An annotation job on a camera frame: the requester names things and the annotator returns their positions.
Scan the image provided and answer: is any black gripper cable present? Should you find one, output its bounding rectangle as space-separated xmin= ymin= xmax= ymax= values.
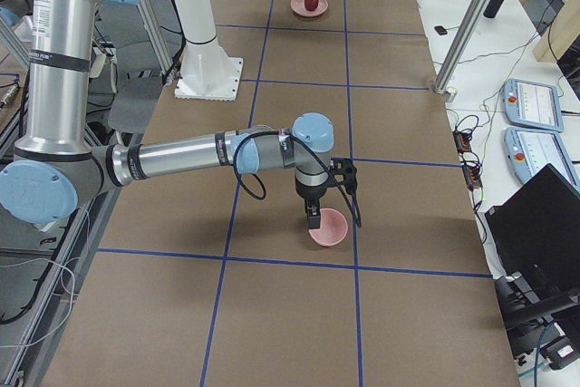
xmin=232 ymin=131 xmax=363 ymax=229

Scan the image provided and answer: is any blue teach pendant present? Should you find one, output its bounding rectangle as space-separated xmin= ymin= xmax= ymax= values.
xmin=501 ymin=78 xmax=564 ymax=132
xmin=504 ymin=127 xmax=579 ymax=189

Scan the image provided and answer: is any lower blue teach pendant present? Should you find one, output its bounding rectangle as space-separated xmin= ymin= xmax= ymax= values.
xmin=504 ymin=127 xmax=579 ymax=189

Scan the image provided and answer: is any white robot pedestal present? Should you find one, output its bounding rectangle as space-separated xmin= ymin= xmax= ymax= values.
xmin=174 ymin=0 xmax=244 ymax=102

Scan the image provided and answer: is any aluminium frame post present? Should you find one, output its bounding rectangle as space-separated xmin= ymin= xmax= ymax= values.
xmin=431 ymin=0 xmax=489 ymax=102

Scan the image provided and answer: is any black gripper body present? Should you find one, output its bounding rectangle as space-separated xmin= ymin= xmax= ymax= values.
xmin=304 ymin=195 xmax=322 ymax=216

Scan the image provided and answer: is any small black puck device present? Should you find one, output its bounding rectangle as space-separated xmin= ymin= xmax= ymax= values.
xmin=434 ymin=25 xmax=448 ymax=35

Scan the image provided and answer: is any upper blue teach pendant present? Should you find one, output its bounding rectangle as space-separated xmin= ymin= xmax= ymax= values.
xmin=501 ymin=78 xmax=564 ymax=132

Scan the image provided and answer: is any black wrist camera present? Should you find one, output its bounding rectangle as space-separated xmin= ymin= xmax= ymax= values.
xmin=331 ymin=158 xmax=358 ymax=197

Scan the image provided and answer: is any pink plate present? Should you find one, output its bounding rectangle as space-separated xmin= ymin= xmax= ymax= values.
xmin=290 ymin=0 xmax=329 ymax=18

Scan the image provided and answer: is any red apple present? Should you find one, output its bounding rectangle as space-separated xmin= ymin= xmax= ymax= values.
xmin=304 ymin=0 xmax=319 ymax=12

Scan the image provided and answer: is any black laptop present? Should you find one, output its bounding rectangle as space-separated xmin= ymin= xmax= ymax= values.
xmin=485 ymin=164 xmax=579 ymax=291

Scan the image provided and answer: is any pink bowl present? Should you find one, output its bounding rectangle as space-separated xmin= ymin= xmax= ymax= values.
xmin=308 ymin=208 xmax=348 ymax=247

